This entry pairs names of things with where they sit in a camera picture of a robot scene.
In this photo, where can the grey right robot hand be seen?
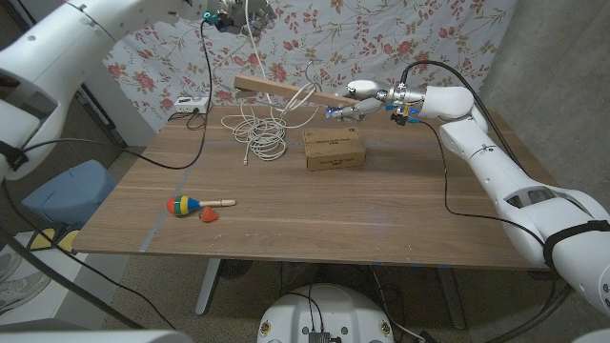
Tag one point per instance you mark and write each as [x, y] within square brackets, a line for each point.
[364, 97]

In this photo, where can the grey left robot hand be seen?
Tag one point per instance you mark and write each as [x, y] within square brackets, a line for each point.
[252, 14]

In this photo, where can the wooden stick with metal brackets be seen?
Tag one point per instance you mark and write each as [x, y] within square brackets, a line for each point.
[286, 89]

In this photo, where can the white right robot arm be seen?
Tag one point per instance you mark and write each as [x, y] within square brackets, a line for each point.
[500, 157]

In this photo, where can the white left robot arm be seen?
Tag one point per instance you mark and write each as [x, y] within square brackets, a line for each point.
[62, 57]

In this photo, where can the brown cardboard package box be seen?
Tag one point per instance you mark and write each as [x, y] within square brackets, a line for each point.
[333, 152]

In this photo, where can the red toy strawberry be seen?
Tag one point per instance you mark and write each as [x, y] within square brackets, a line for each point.
[209, 215]

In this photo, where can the colourful striped wooden maraca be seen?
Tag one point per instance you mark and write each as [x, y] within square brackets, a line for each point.
[181, 206]

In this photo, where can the floral printed backdrop cloth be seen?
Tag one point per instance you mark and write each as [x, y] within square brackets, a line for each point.
[381, 38]

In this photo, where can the white power strip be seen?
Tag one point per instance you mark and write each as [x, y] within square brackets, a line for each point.
[193, 105]

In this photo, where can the black round floor object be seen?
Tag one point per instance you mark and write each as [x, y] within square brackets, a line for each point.
[236, 269]

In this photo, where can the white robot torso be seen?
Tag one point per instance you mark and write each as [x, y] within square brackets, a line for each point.
[329, 309]

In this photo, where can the metal table leg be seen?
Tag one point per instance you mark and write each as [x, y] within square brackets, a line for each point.
[208, 286]
[452, 297]

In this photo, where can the blue padded stool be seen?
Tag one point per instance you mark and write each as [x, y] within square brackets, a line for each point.
[71, 190]

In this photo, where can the yellow black foot pedal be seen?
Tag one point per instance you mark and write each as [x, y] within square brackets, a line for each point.
[42, 239]
[69, 240]

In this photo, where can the grey sneaker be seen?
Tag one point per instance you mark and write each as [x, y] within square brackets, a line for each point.
[7, 264]
[24, 288]

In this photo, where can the white robot torso rim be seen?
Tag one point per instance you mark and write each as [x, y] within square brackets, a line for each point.
[95, 337]

